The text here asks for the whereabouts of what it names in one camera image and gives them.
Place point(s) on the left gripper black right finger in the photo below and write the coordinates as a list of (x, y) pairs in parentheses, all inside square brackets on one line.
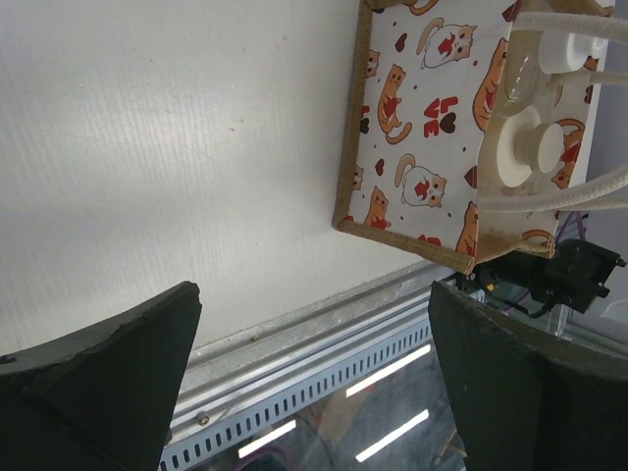
[(523, 399)]

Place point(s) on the slotted cable duct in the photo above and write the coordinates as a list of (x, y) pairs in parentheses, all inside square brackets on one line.
[(284, 401)]

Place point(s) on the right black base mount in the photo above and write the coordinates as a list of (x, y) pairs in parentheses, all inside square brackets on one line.
[(575, 276)]

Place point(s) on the white round cap bottle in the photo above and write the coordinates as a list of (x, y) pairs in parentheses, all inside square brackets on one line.
[(526, 146)]

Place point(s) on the burlap canvas tote bag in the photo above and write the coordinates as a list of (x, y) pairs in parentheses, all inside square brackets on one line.
[(418, 170)]

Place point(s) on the yellow liquid bottle white cap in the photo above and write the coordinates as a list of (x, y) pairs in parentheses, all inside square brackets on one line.
[(533, 57)]

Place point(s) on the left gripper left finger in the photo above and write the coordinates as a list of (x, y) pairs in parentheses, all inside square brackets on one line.
[(103, 397)]

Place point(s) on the aluminium mounting rail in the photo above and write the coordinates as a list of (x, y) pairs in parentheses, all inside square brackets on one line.
[(217, 371)]

